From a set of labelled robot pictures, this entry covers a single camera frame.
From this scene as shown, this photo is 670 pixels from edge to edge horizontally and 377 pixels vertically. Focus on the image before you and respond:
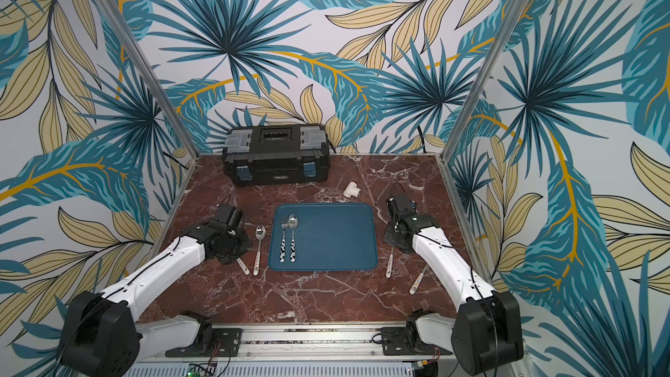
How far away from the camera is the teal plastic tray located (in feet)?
2.96

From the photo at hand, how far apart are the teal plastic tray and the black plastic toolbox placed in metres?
0.14

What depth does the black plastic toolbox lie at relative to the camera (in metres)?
0.98
